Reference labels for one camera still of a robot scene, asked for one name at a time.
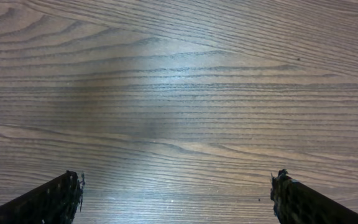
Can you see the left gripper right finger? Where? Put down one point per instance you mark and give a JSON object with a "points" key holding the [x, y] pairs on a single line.
{"points": [[296, 203]]}

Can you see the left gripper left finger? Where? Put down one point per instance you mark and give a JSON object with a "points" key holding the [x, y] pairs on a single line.
{"points": [[54, 202]]}

